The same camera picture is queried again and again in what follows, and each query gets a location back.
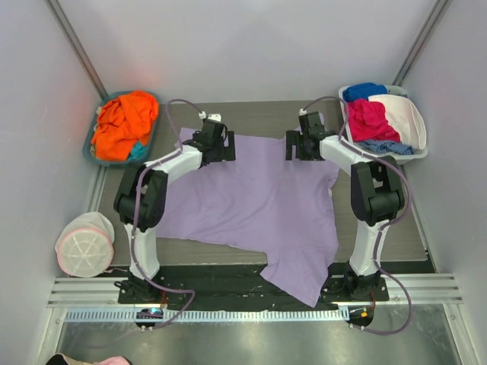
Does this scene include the lavender t-shirt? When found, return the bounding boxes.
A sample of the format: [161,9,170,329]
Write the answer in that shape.
[157,135,339,307]

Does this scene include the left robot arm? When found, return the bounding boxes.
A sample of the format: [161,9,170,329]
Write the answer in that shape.
[113,113,236,303]

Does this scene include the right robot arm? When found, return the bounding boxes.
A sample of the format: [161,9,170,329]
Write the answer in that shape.
[285,109,406,300]

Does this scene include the pink t-shirt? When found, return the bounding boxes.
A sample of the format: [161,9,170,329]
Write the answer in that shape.
[347,99,400,142]

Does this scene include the blue t-shirt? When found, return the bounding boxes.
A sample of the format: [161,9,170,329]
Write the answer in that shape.
[342,83,387,103]

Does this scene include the teal t-shirt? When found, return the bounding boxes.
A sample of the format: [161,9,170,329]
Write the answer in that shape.
[127,141,148,161]

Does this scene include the blue checked shirt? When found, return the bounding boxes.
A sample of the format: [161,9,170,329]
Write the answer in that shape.
[358,139,415,156]

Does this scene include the orange t-shirt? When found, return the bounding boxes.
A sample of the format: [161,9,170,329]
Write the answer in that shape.
[91,90,159,162]

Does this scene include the grey laundry basket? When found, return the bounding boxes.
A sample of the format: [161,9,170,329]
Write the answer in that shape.
[339,85,428,164]

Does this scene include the white t-shirt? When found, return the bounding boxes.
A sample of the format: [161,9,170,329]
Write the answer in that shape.
[368,94,427,150]

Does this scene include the teal laundry basket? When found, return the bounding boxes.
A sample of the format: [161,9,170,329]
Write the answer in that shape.
[82,90,161,167]

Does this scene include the white mesh hamper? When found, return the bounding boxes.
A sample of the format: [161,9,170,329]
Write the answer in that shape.
[55,211,115,278]

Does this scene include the pink cloth at bottom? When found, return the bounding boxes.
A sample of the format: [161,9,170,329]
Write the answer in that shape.
[45,353,132,365]

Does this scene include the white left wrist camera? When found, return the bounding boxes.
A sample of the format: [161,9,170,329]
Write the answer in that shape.
[199,111,221,122]

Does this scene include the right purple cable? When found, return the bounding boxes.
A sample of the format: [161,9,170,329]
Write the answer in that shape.
[300,97,415,336]

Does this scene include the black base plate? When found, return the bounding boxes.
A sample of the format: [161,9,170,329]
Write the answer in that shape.
[116,262,390,310]

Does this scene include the white slotted cable duct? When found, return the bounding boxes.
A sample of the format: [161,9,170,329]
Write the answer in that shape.
[64,306,349,324]

